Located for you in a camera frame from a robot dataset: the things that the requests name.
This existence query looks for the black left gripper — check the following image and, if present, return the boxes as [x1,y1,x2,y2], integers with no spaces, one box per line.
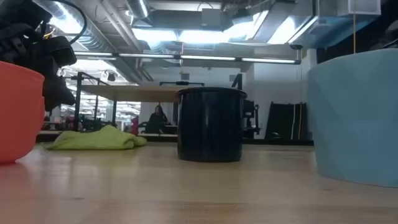
[0,0,78,112]

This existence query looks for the orange plastic cup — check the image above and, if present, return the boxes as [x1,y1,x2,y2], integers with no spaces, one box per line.
[0,60,46,165]

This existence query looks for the lime green cloth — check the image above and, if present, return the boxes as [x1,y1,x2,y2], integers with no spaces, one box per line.
[45,124,148,151]

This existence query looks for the person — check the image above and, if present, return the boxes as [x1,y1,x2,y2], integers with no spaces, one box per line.
[145,104,171,135]

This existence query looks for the long ceiling light fixture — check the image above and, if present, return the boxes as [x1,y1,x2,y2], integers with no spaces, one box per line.
[73,51,302,65]

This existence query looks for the black enamel mug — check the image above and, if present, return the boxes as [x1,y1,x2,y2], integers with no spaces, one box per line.
[175,86,248,163]

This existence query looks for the black leaning panels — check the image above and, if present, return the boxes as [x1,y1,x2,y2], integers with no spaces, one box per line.
[264,101,313,141]

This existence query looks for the light blue plastic cup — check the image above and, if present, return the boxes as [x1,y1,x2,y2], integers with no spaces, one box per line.
[307,48,398,189]

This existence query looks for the black cable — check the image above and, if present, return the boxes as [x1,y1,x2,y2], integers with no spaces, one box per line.
[49,0,88,45]

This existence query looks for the wooden table with black frame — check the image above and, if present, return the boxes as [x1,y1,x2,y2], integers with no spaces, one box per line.
[73,72,188,132]

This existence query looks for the silver ventilation duct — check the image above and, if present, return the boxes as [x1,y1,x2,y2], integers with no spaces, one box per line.
[126,0,150,19]

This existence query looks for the yellow hanging cable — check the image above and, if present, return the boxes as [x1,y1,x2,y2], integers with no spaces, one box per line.
[352,0,357,54]

